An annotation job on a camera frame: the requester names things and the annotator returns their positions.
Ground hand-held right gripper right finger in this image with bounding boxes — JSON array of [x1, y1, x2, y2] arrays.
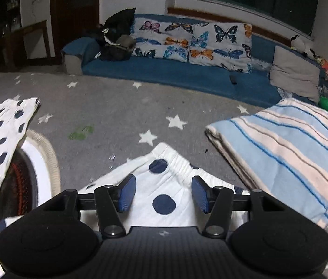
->
[[191, 176, 291, 237]]

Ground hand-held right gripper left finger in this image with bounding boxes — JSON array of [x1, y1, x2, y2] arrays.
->
[[37, 174, 137, 237]]

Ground white polka dot pants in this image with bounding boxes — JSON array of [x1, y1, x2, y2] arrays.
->
[[0, 97, 252, 279]]

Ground grey star-patterned table cover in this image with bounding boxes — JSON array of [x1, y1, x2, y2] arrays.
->
[[0, 73, 328, 279]]

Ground blue striped blanket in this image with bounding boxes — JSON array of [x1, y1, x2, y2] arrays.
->
[[205, 97, 328, 229]]

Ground blue sofa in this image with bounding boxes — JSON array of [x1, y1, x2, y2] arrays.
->
[[61, 13, 328, 108]]

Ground butterfly print cushion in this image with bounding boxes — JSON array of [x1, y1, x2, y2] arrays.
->
[[130, 17, 195, 63], [189, 22, 253, 73]]

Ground black jacket pile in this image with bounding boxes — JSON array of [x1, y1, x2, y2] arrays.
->
[[84, 7, 137, 61]]

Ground grey pillow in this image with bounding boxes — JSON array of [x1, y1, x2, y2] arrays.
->
[[269, 46, 321, 103]]

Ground orange toy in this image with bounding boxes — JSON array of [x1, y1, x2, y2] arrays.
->
[[315, 56, 328, 77]]

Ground black white plush toy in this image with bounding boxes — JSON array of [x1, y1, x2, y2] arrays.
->
[[290, 35, 317, 59]]

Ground dark wooden door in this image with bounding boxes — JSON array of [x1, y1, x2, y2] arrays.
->
[[50, 0, 100, 64]]

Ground dark wooden desk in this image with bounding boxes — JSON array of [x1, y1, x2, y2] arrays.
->
[[5, 20, 51, 67]]

